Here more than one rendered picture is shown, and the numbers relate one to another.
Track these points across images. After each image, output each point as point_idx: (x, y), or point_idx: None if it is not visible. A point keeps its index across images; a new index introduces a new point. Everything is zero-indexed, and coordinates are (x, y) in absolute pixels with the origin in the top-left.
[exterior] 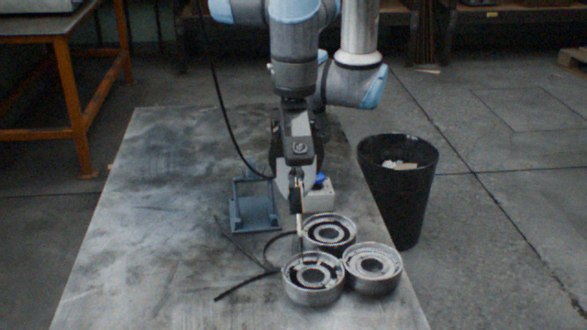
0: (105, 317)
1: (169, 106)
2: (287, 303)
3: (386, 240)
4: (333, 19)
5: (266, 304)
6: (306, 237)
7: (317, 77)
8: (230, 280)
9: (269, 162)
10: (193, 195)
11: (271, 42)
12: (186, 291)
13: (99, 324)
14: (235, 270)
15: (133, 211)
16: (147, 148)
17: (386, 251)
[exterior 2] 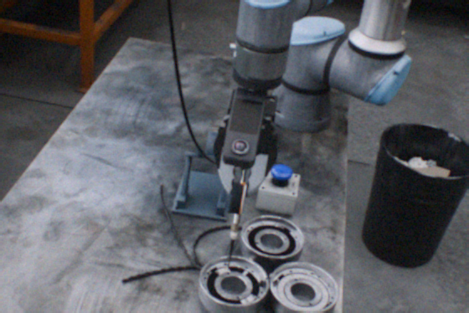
0: (9, 269)
1: (166, 44)
2: (196, 307)
3: (337, 265)
4: (325, 5)
5: (173, 302)
6: (243, 240)
7: (284, 71)
8: (148, 264)
9: (213, 151)
10: (150, 156)
11: (238, 22)
12: (99, 264)
13: (0, 274)
14: (157, 254)
15: (80, 158)
16: (123, 88)
17: (327, 280)
